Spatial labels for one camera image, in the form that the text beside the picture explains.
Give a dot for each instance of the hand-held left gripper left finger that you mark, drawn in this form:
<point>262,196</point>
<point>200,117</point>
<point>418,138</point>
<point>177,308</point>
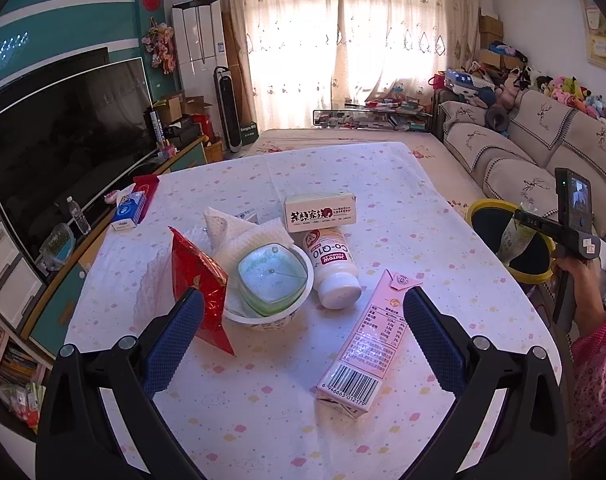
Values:
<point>175,340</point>

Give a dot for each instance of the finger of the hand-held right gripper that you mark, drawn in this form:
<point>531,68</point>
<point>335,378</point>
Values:
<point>535,224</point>

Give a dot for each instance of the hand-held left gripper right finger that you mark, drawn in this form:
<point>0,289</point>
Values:
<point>433,345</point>

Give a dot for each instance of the green squeeze tube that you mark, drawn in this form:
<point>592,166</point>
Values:
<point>513,240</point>

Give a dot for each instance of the yellow trash bin black liner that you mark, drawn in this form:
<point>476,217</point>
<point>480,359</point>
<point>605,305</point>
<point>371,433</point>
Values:
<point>485,232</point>

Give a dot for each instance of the pink drink carton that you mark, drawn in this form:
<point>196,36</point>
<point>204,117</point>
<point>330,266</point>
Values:
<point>368,345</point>

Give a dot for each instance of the red foil packet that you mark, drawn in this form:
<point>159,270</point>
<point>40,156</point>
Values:
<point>198,275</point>

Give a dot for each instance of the white bowl with green lid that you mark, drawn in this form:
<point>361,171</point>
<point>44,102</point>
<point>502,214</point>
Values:
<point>283,317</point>

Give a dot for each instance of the white paper towel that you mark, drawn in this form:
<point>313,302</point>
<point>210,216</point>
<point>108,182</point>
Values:
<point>233,240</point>

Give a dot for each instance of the white supplement bottle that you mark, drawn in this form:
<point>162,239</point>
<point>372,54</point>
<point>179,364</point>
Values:
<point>333,265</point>

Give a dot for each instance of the cream rectangular box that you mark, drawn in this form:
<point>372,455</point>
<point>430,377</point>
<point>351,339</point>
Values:
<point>320,212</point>

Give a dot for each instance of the person's right forearm pink sleeve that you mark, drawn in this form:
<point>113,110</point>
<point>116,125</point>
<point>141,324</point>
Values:
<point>600,375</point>

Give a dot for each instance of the person's right hand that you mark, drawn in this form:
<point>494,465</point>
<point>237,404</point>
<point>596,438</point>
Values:
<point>583,280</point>

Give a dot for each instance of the beige sofa with deer covers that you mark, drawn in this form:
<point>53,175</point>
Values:
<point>533,160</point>

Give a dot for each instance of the white embossed paper sheet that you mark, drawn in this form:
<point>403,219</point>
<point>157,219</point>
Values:
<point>155,285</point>

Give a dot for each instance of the pile of plush toys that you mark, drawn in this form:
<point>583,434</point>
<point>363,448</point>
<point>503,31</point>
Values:
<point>568,87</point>

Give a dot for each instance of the grey neck pillow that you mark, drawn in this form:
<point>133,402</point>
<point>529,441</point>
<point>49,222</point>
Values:
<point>495,117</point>

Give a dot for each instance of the blue tissue pack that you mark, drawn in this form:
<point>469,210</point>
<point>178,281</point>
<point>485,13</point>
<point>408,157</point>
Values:
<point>128,210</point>

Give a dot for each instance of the clear plastic bag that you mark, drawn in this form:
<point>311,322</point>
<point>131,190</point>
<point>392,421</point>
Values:
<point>58,250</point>

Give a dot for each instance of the clear water bottle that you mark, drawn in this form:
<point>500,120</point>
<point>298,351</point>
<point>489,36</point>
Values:
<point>79,217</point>

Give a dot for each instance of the red envelope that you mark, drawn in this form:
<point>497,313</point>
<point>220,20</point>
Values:
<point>148,185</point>

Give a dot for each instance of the white dotted tablecloth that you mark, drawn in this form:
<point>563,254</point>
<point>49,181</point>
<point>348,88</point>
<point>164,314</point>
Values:
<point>303,440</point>

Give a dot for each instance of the star patterned bag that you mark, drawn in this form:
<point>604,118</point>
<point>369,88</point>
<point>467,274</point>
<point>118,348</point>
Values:
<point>460,79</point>

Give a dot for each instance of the stack of colourful books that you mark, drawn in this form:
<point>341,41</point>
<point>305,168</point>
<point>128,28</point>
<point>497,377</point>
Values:
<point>13,370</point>

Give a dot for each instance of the white drawer unit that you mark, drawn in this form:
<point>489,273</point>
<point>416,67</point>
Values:
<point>13,285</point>

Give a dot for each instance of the stacked brown cardboard boxes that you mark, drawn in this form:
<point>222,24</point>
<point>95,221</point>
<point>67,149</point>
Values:
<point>490,27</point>

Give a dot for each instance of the wicker basket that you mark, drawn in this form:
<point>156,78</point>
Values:
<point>214,151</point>

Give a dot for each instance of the black box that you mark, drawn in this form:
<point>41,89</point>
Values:
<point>180,132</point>

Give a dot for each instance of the red box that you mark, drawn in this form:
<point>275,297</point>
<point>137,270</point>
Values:
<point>204,126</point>

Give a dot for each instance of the dark green carton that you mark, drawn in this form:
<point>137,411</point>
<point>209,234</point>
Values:
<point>249,132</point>

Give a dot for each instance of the black flat television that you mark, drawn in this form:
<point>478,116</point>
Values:
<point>58,150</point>

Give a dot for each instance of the cluttered glass coffee table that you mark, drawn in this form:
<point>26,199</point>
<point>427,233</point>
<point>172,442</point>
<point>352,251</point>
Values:
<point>333,119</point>

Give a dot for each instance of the open cardboard box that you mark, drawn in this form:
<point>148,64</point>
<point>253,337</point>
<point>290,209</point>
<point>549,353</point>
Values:
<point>195,105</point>
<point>170,107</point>

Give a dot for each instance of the black white tower fan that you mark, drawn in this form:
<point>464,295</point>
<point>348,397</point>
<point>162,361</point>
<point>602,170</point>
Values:
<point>229,110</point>

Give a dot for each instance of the pink artificial flowers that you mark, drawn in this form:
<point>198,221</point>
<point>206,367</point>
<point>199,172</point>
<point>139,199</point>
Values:
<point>160,45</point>

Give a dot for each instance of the cream embroidered curtains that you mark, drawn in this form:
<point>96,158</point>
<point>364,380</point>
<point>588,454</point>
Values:
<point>308,35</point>

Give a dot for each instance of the white standing air conditioner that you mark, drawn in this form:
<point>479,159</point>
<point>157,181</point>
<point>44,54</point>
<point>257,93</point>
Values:
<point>198,45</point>

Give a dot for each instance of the brown rolled mat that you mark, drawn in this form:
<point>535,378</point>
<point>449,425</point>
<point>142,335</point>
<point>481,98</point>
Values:
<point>232,45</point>

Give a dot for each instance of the framed wall picture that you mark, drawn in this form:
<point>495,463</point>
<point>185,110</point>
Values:
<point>600,35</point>

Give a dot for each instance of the red round wall decoration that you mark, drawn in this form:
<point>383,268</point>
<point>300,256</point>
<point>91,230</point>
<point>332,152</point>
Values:
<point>152,0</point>

